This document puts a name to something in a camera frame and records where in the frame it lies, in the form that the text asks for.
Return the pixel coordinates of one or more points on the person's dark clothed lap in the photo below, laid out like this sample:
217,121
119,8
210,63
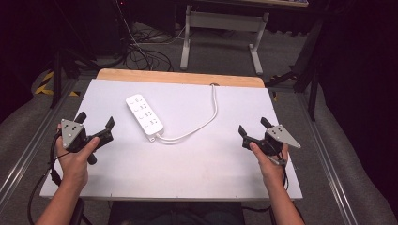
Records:
175,214

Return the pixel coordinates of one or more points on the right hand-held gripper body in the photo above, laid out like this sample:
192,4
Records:
278,136

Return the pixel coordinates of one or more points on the white metal table frame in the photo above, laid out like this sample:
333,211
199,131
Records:
223,20

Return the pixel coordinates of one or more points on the person's left hand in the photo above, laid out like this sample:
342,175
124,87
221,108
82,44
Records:
73,165

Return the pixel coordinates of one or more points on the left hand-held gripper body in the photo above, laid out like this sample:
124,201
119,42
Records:
72,135

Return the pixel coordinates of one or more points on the person's right hand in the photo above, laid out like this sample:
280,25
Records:
271,170

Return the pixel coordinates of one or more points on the black tripod stand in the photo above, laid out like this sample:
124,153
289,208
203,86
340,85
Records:
308,72
58,75

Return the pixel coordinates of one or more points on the aluminium floor rail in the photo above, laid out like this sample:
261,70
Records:
325,159
29,146

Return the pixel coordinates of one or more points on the white power strip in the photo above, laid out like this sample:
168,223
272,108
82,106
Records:
144,117

